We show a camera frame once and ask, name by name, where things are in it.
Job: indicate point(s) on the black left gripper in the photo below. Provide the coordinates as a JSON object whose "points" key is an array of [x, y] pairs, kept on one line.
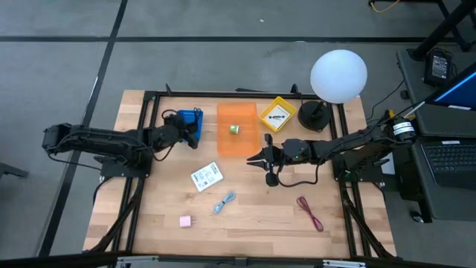
{"points": [[177, 124]]}

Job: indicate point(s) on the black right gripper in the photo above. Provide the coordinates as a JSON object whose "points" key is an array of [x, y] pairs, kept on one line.
{"points": [[276, 156]]}

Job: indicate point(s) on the green white charger cube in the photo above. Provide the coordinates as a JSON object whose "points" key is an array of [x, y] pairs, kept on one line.
{"points": [[234, 129]]}

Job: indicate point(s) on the white printed box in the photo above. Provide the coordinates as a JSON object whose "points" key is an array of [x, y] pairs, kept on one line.
{"points": [[279, 116], [207, 176]]}

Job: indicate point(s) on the pink charger cube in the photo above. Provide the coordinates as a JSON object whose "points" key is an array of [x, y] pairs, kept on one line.
{"points": [[185, 221]]}

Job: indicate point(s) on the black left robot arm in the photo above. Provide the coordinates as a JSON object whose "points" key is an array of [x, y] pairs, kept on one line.
{"points": [[104, 141]]}

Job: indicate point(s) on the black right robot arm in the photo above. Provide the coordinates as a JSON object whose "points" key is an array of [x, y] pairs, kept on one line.
{"points": [[334, 147]]}

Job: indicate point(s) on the blue plastic bin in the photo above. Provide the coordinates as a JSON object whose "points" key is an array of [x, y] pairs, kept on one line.
{"points": [[195, 118]]}

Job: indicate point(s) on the orange translucent plastic bin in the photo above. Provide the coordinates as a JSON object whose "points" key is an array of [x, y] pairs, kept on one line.
{"points": [[238, 143]]}

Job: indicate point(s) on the yellow plastic bin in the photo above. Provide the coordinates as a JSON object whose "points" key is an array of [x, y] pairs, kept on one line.
{"points": [[264, 118]]}

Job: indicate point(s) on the black round lamp base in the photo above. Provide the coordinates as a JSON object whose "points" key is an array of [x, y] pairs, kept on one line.
{"points": [[313, 117]]}

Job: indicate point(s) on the white paper sheet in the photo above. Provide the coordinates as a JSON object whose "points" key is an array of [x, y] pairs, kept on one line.
{"points": [[388, 169]]}

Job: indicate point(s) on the small black plug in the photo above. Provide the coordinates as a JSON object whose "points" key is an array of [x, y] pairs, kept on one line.
{"points": [[404, 94]]}

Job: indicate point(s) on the black desk caster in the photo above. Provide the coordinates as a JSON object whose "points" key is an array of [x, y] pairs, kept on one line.
{"points": [[417, 217]]}

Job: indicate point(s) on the black furniture foot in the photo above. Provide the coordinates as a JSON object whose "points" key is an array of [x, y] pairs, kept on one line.
{"points": [[11, 170]]}

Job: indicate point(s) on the black laptop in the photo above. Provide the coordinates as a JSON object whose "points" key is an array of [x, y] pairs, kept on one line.
{"points": [[453, 160]]}

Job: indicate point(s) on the dark grey side desk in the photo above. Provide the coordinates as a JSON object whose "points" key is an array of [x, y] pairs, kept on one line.
{"points": [[453, 201]]}

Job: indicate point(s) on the black power adapter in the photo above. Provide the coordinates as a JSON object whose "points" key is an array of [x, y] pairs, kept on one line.
{"points": [[439, 67]]}

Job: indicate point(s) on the computer monitor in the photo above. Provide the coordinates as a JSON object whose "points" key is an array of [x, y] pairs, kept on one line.
{"points": [[461, 93]]}

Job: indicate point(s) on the black stand legs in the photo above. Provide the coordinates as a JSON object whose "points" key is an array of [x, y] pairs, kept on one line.
{"points": [[442, 28]]}

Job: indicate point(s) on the black aluminium table frame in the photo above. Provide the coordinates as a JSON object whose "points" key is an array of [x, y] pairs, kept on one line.
{"points": [[223, 94]]}

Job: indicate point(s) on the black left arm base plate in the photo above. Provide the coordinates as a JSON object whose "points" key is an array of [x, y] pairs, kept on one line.
{"points": [[111, 171]]}

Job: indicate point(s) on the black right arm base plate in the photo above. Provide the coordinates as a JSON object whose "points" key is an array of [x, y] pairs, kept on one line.
{"points": [[366, 178]]}

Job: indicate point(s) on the black rail with silver brackets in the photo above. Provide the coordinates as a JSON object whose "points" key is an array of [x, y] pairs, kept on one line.
{"points": [[56, 260]]}

